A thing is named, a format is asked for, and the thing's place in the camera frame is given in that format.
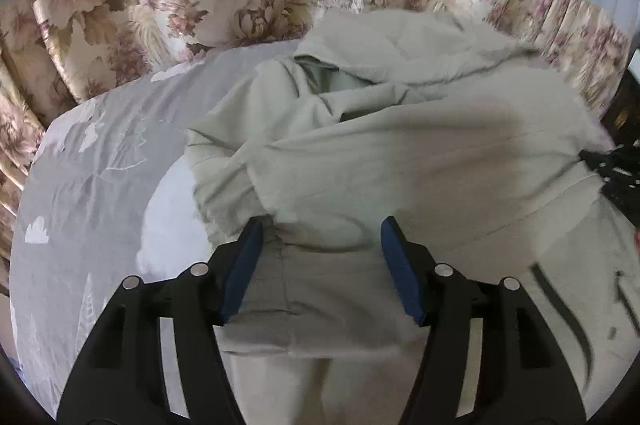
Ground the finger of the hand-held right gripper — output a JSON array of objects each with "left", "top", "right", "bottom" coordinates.
[{"left": 579, "top": 144, "right": 640, "bottom": 186}]

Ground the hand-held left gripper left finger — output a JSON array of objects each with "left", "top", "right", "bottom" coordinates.
[{"left": 56, "top": 215, "right": 266, "bottom": 425}]

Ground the beige hooded garment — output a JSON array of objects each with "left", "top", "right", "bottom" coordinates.
[{"left": 184, "top": 8, "right": 640, "bottom": 425}]

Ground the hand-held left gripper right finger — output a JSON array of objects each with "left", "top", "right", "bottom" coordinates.
[{"left": 380, "top": 215, "right": 589, "bottom": 425}]

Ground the grey printed bedsheet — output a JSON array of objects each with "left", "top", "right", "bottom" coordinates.
[{"left": 9, "top": 42, "right": 321, "bottom": 421}]

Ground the dark wooden furniture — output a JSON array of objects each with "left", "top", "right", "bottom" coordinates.
[{"left": 599, "top": 48, "right": 640, "bottom": 136}]

